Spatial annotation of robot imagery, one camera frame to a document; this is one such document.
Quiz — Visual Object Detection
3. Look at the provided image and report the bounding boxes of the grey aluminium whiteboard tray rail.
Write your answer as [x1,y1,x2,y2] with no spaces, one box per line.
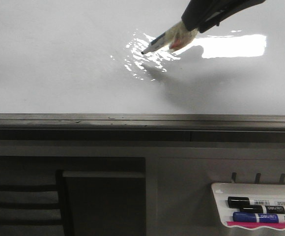
[0,113,285,132]

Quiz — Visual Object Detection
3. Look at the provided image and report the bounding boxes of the black and white whiteboard marker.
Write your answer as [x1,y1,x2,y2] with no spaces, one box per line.
[141,20,199,55]

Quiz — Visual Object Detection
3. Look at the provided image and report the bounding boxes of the black capped marker upper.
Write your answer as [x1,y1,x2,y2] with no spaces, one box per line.
[228,197,285,208]

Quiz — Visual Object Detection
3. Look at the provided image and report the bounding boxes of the black capped marker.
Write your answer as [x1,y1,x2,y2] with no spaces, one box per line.
[240,205,285,214]
[228,197,285,208]

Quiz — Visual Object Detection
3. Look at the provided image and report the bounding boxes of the blue capped marker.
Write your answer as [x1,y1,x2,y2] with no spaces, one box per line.
[232,212,285,223]

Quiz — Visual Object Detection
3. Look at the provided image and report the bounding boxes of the dark chair with slats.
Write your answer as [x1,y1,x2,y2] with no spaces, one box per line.
[0,170,74,236]

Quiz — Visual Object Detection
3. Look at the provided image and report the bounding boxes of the metal hook left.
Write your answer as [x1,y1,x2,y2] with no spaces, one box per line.
[231,172,237,183]

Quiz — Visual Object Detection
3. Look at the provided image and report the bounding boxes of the white plastic marker tray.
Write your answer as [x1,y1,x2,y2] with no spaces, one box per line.
[211,183,285,236]

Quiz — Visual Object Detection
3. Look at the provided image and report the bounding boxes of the black capped marker middle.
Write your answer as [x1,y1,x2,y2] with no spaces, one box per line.
[240,205,285,214]

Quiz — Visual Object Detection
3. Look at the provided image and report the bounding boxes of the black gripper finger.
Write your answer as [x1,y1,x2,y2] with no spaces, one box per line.
[198,0,264,33]
[181,0,234,32]

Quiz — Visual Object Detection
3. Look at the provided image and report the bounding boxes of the white whiteboard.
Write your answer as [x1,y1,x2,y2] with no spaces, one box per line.
[0,0,285,115]

